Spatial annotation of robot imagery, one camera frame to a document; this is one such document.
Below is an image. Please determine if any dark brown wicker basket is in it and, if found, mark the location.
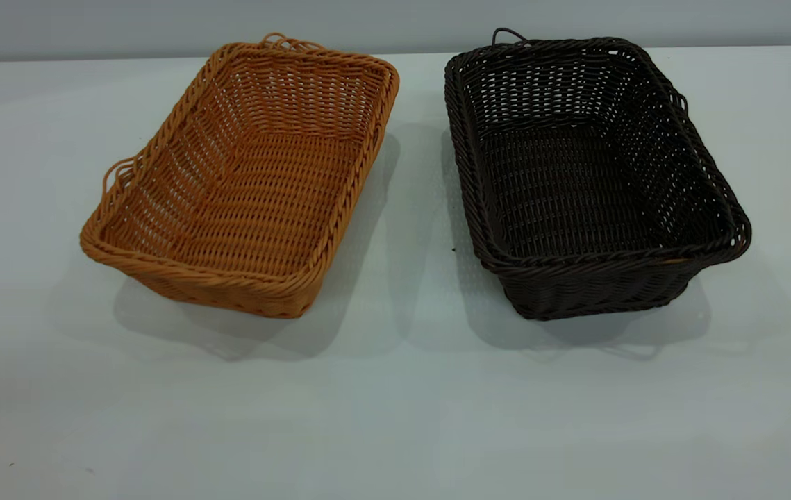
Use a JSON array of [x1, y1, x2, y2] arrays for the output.
[[444, 28, 753, 322]]

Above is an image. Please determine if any light brown wicker basket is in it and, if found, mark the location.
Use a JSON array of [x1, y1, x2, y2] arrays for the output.
[[79, 32, 401, 319]]

